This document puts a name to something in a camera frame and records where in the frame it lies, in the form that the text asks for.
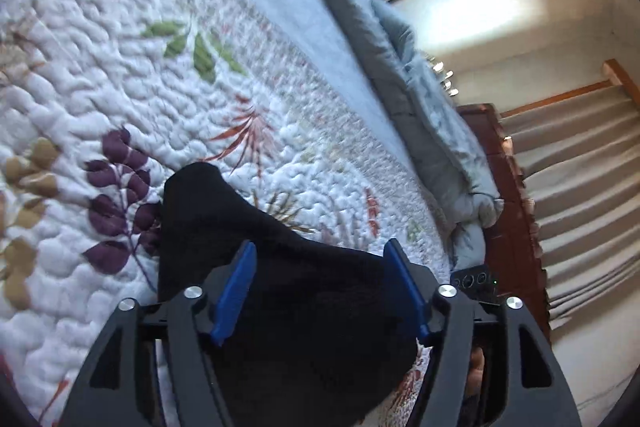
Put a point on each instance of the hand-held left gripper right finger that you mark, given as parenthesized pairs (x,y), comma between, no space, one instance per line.
(406,287)

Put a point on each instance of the beige curtain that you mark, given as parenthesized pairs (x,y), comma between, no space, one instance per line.
(590,182)

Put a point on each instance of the black pants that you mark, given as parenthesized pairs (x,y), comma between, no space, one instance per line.
(310,332)

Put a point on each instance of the floral quilt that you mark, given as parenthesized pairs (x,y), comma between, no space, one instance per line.
(150,107)

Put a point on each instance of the wooden headboard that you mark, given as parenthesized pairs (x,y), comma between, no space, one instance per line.
(510,217)

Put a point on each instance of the grey comforter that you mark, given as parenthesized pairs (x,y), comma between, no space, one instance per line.
(425,117)

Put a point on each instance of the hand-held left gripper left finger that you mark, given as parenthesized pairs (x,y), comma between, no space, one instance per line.
(235,292)

